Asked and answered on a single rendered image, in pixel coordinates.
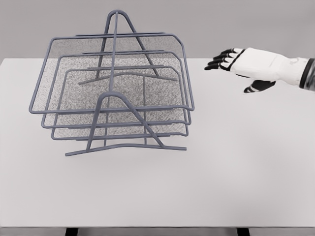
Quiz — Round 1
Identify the grey mesh folder tray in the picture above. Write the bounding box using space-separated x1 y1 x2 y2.
51 64 190 141
29 31 196 115
40 50 193 129

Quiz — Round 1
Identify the grey wire rack frame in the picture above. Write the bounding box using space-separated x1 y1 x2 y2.
64 9 188 157

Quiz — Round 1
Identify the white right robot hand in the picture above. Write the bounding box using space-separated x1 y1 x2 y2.
204 47 282 94

